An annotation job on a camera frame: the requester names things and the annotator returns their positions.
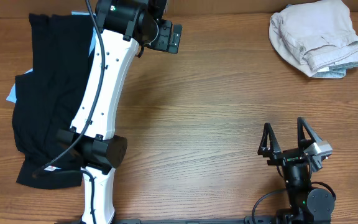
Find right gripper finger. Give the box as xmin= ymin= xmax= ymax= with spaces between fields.
xmin=297 ymin=117 xmax=322 ymax=149
xmin=258 ymin=123 xmax=282 ymax=154

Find beige shorts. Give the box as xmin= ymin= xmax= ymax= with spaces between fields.
xmin=268 ymin=0 xmax=358 ymax=78

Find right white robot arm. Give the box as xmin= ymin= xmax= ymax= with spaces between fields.
xmin=251 ymin=117 xmax=336 ymax=224

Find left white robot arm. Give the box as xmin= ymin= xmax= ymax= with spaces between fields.
xmin=58 ymin=0 xmax=182 ymax=223

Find folded blue jeans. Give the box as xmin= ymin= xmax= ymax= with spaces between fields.
xmin=311 ymin=62 xmax=358 ymax=79

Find black garment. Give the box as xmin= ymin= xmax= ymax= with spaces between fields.
xmin=12 ymin=14 xmax=93 ymax=190

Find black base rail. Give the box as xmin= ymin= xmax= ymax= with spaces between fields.
xmin=110 ymin=215 xmax=331 ymax=224

